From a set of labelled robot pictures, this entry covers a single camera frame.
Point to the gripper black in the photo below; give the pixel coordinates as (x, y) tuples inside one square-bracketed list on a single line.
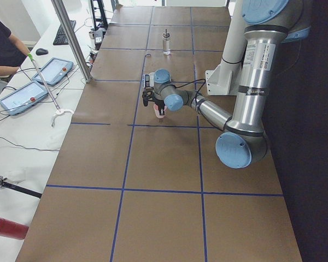
[(157, 103)]

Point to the glass sauce bottle metal pourer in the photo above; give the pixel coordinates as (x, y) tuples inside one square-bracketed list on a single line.
[(166, 43)]

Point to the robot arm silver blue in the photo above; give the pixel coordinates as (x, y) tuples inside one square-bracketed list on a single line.
[(257, 29)]

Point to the teach pendant far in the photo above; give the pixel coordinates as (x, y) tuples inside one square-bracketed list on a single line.
[(55, 70)]

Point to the teach pendant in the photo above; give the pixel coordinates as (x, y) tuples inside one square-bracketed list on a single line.
[(55, 70), (23, 98)]

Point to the black keyboard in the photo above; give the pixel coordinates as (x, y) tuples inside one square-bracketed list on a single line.
[(61, 37)]

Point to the black computer mouse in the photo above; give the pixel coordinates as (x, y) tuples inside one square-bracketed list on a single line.
[(41, 51)]

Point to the teach pendant near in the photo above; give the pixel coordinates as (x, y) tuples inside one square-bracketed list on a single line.
[(23, 98)]

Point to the seated person black shirt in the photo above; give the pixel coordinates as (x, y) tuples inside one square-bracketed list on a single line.
[(13, 51)]

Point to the black tripod rod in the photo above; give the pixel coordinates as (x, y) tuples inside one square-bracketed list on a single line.
[(5, 184)]

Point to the red cylinder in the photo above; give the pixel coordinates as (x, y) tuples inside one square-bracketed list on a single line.
[(12, 229)]

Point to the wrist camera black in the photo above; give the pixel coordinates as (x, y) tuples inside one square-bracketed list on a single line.
[(147, 96)]

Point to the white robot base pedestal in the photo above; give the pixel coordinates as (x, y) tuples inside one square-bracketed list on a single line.
[(224, 79)]

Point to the grabber stick green handle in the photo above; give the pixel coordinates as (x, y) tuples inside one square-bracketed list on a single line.
[(59, 111)]

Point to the aluminium frame post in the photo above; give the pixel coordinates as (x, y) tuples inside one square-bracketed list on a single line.
[(72, 39)]

